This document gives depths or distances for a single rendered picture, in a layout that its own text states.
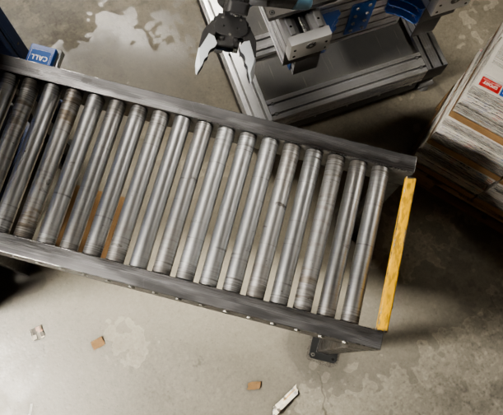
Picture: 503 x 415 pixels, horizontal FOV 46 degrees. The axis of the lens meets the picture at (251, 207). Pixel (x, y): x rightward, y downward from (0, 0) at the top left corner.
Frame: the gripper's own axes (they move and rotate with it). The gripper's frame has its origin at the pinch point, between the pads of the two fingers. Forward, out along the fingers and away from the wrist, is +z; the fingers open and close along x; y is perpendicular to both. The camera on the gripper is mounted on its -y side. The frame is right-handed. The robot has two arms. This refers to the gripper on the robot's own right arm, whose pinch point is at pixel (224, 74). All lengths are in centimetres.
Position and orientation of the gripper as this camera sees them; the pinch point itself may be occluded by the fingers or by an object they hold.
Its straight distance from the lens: 126.6
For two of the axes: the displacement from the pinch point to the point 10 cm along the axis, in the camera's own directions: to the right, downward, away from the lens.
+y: -1.6, 2.4, 9.6
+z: -1.0, 9.6, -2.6
